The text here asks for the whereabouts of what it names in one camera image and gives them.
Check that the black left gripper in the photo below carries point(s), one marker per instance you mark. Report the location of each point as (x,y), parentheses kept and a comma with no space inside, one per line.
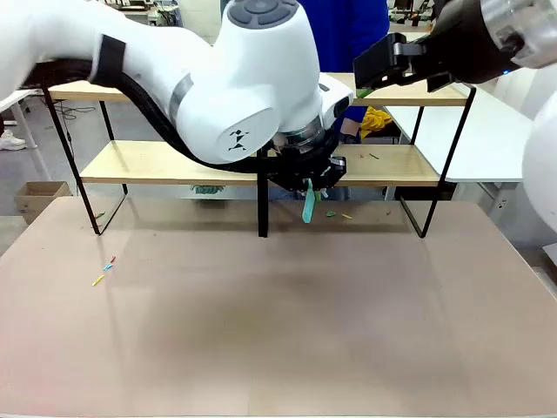
(296,167)

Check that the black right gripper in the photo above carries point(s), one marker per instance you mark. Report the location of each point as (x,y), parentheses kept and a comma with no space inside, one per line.
(461,43)

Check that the teal microfiber duster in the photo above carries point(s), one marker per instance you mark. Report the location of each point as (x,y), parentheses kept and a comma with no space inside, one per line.
(209,189)
(308,204)

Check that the yellow cloth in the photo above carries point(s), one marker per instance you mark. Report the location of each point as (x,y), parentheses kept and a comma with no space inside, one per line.
(376,122)

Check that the person's left forearm blue sleeve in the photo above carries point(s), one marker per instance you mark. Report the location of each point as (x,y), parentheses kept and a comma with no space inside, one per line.
(350,114)

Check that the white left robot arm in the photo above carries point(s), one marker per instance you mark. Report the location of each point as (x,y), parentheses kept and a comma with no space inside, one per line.
(217,87)

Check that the person's left hand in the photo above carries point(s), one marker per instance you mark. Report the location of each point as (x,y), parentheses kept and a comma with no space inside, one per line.
(351,131)

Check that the person in blue sweater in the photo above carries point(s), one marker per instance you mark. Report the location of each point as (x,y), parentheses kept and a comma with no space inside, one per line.
(348,30)

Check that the cardboard box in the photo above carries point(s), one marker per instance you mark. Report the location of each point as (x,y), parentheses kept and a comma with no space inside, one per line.
(41,198)

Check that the white sneaker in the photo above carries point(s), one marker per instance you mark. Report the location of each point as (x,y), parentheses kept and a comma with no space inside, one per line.
(11,141)

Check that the two-tier wooden black-frame shelf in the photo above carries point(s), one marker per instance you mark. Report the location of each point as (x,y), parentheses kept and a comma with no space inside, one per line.
(391,167)

